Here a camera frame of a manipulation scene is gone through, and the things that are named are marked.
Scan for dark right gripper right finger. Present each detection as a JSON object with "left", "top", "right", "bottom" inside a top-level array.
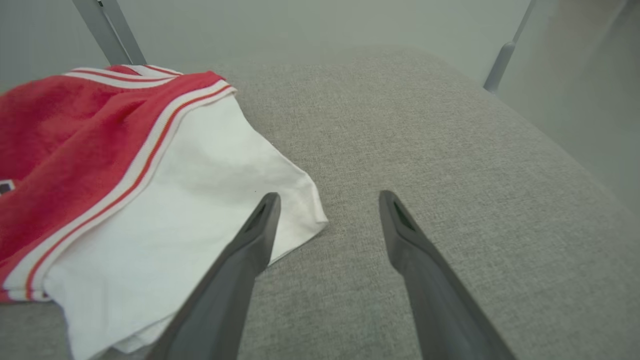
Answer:
[{"left": 378, "top": 190, "right": 516, "bottom": 360}]

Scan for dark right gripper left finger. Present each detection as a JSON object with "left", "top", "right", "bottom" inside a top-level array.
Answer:
[{"left": 145, "top": 192, "right": 282, "bottom": 360}]

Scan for red and white shirt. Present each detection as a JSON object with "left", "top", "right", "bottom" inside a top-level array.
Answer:
[{"left": 0, "top": 64, "right": 330, "bottom": 360}]

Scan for grey partition post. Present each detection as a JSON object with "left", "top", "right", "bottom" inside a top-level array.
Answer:
[{"left": 482, "top": 0, "right": 540, "bottom": 94}]

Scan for grey metal frame leg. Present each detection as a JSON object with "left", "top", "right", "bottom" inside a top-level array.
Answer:
[{"left": 71, "top": 0, "right": 147, "bottom": 67}]

